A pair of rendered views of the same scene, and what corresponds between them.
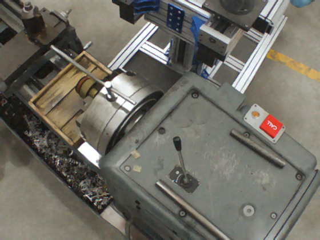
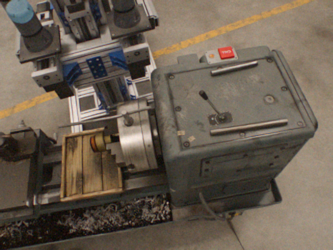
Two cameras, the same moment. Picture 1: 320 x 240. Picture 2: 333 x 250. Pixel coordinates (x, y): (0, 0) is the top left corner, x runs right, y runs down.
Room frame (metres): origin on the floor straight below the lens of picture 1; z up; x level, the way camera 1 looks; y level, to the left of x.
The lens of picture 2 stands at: (0.01, 0.37, 2.13)
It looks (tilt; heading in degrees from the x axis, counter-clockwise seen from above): 60 degrees down; 323
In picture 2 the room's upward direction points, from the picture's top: 9 degrees counter-clockwise
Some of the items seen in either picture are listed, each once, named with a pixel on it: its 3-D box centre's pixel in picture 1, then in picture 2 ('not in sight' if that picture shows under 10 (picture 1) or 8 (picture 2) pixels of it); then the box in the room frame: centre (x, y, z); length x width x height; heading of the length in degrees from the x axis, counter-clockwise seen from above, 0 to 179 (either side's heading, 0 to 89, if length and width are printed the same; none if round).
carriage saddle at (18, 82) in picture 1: (23, 47); (12, 174); (0.95, 0.68, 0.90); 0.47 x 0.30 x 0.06; 144
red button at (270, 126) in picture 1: (271, 126); (226, 53); (0.47, -0.36, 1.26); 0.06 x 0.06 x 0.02; 54
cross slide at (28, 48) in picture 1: (28, 43); (16, 166); (0.93, 0.64, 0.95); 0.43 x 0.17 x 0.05; 144
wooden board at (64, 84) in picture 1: (78, 96); (91, 162); (0.70, 0.35, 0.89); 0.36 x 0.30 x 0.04; 144
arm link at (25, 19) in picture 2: not in sight; (23, 16); (1.34, 0.14, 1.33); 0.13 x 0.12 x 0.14; 172
